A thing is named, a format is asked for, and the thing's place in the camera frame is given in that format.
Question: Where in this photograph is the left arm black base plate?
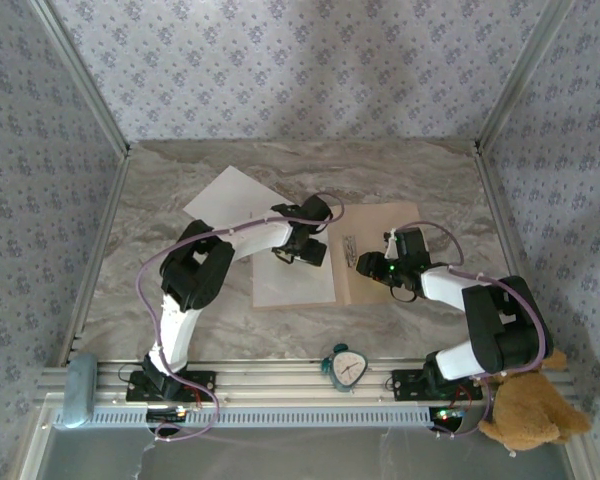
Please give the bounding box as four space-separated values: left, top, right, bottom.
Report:
124 368 218 404

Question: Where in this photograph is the grey slotted cable duct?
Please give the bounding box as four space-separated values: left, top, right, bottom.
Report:
53 403 435 430

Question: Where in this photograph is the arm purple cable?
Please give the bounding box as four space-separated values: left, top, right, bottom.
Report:
137 192 345 444
387 222 555 439

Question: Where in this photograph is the aluminium mounting rail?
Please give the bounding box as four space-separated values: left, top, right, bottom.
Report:
34 358 579 407

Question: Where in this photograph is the aluminium table side rail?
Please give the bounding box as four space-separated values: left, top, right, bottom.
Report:
472 142 544 346
54 149 131 369

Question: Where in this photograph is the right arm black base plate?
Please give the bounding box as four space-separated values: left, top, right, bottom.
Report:
389 367 484 402

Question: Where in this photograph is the white paper sheet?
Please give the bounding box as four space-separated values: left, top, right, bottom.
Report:
182 165 284 234
252 219 338 308

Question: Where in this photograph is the brown cardboard folder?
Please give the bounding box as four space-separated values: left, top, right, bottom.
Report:
251 201 422 310

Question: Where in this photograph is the brown plush dog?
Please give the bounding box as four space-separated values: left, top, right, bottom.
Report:
478 348 594 453

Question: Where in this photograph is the teal alarm clock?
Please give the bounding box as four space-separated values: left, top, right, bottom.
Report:
320 343 372 394

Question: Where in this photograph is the aluminium frame post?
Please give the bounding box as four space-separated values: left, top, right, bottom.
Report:
474 0 577 154
29 0 132 157

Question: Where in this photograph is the small circuit board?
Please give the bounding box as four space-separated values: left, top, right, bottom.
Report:
431 407 470 422
146 405 190 422

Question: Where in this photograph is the metal folder fastener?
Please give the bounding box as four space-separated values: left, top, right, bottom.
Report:
341 233 360 270

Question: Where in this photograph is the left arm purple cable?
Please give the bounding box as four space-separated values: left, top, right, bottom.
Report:
137 192 345 444

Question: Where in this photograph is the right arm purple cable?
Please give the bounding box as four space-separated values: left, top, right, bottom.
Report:
387 222 555 439

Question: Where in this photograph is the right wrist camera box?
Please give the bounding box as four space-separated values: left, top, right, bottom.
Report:
382 227 401 264

